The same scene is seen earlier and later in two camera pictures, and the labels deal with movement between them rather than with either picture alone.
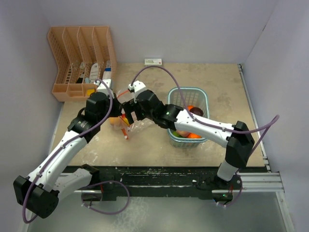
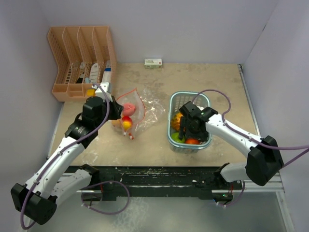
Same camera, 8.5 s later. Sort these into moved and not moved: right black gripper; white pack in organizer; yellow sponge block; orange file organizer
Moved: right black gripper
Not moved: orange file organizer; yellow sponge block; white pack in organizer
